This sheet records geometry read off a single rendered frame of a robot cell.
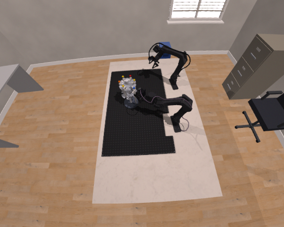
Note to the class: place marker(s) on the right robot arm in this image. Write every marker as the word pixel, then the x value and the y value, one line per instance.
pixel 182 60

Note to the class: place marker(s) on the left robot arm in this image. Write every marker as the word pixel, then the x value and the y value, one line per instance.
pixel 160 103

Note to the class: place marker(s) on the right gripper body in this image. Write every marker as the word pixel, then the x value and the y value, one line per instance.
pixel 155 59

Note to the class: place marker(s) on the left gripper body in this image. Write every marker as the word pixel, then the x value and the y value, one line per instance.
pixel 144 95

